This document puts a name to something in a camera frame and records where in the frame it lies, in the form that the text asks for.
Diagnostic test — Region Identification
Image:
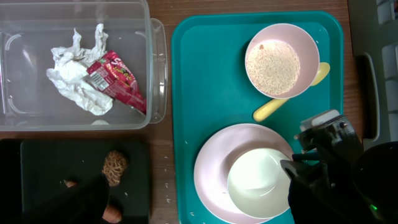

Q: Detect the yellow plastic spoon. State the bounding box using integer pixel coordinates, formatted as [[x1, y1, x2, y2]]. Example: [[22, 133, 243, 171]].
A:
[[252, 62, 330, 122]]

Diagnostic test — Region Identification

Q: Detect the pink round plate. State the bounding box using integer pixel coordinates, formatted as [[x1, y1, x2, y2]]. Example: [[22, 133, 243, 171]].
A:
[[193, 123, 293, 223]]

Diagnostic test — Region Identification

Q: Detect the white napkin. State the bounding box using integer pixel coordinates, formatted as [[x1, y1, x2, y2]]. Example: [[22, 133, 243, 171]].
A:
[[46, 24, 113, 116]]

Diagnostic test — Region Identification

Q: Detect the teal serving tray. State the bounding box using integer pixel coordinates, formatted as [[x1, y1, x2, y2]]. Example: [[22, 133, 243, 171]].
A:
[[171, 11, 344, 223]]

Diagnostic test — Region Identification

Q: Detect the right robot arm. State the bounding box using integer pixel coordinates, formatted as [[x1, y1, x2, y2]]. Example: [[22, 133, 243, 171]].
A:
[[281, 114, 397, 223]]

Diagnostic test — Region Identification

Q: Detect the red snack wrapper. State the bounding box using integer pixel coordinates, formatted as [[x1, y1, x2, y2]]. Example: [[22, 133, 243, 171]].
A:
[[86, 50, 147, 114]]

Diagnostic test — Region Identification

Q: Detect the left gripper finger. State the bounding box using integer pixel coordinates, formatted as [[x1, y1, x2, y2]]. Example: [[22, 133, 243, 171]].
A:
[[21, 174, 109, 224]]

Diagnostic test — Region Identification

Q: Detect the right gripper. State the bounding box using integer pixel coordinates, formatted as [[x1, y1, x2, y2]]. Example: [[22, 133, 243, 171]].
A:
[[280, 115, 364, 187]]

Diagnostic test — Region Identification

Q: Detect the brown carrot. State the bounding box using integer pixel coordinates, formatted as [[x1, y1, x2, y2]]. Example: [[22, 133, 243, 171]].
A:
[[63, 180, 122, 223]]

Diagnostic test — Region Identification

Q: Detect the black plastic tray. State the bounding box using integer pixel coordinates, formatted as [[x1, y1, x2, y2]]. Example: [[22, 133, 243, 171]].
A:
[[0, 138, 150, 224]]

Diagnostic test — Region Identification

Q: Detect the walnut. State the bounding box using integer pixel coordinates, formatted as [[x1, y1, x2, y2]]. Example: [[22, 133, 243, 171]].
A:
[[102, 151, 129, 187]]

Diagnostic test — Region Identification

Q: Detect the pink bowl with rice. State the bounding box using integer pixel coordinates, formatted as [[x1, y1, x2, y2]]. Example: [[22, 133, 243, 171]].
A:
[[244, 23, 320, 99]]

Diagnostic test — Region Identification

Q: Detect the white bowl with walnut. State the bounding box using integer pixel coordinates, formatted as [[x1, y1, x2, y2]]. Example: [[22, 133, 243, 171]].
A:
[[227, 148, 290, 219]]

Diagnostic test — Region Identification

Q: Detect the clear plastic bin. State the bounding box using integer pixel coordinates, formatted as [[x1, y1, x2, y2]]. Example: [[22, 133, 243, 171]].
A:
[[1, 1, 168, 131]]

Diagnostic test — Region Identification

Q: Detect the grey dishwasher rack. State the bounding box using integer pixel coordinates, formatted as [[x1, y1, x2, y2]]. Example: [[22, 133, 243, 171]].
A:
[[348, 0, 397, 149]]

